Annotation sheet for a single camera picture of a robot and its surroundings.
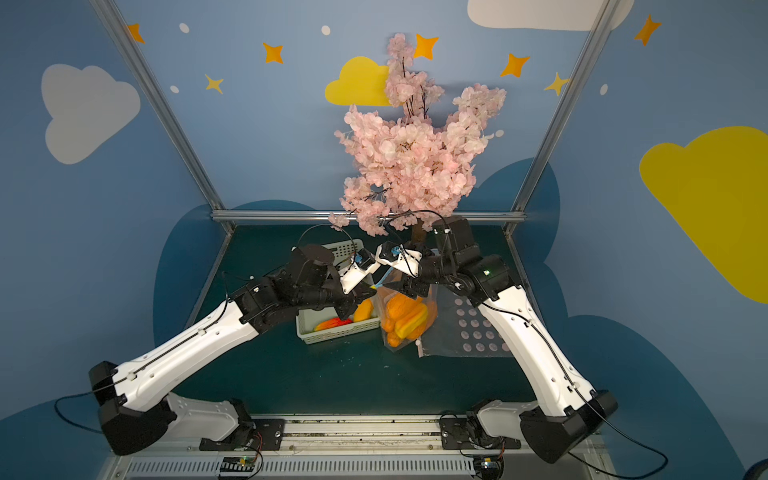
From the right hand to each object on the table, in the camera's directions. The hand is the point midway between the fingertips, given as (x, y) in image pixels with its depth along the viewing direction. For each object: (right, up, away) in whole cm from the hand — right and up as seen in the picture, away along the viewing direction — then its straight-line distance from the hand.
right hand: (399, 262), depth 68 cm
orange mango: (0, -12, +12) cm, 17 cm away
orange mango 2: (+4, -18, +14) cm, 23 cm away
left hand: (-6, -5, -1) cm, 8 cm away
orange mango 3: (-1, -23, +18) cm, 30 cm away
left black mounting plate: (-34, -43, +5) cm, 55 cm away
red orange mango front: (-19, -19, +21) cm, 34 cm away
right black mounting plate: (+17, -44, +7) cm, 47 cm away
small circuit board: (-40, -51, +5) cm, 65 cm away
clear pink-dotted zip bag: (+21, -22, +26) cm, 40 cm away
